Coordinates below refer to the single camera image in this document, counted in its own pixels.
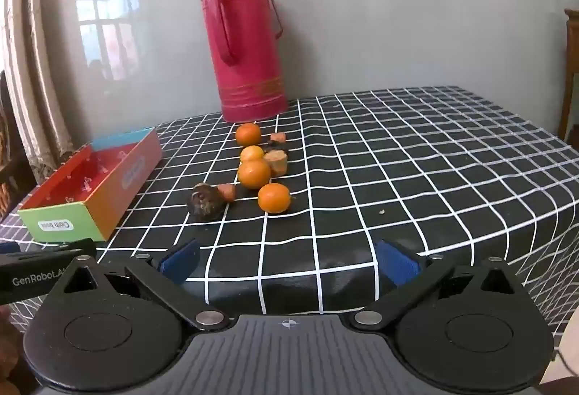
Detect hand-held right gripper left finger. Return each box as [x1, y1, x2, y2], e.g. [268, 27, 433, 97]
[60, 238, 229, 332]

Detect beige curtain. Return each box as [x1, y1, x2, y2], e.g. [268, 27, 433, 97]
[0, 0, 75, 183]

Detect wooden chair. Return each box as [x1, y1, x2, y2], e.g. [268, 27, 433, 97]
[558, 8, 579, 143]

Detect colourful cardboard box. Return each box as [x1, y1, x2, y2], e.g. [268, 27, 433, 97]
[18, 127, 164, 243]

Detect black white checkered tablecloth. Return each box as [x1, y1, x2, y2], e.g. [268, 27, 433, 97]
[0, 85, 579, 332]

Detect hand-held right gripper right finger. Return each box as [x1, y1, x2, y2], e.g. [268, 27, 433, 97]
[353, 239, 516, 330]

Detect red thermos flask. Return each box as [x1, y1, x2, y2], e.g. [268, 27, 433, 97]
[201, 0, 289, 123]

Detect large brown water chestnut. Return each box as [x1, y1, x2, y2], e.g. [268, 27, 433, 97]
[187, 182, 224, 222]

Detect tan cork stopper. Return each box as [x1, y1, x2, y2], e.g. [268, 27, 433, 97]
[263, 151, 289, 178]

